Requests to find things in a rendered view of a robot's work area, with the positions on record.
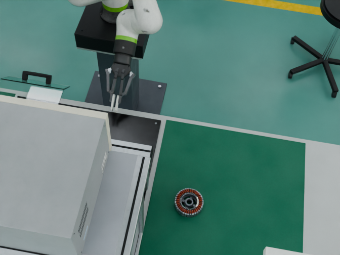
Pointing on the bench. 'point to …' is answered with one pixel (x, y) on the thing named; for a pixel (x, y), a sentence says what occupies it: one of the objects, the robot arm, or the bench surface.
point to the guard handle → (37, 76)
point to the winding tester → (49, 174)
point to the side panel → (138, 232)
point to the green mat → (226, 193)
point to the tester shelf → (115, 202)
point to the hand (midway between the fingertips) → (115, 102)
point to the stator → (188, 201)
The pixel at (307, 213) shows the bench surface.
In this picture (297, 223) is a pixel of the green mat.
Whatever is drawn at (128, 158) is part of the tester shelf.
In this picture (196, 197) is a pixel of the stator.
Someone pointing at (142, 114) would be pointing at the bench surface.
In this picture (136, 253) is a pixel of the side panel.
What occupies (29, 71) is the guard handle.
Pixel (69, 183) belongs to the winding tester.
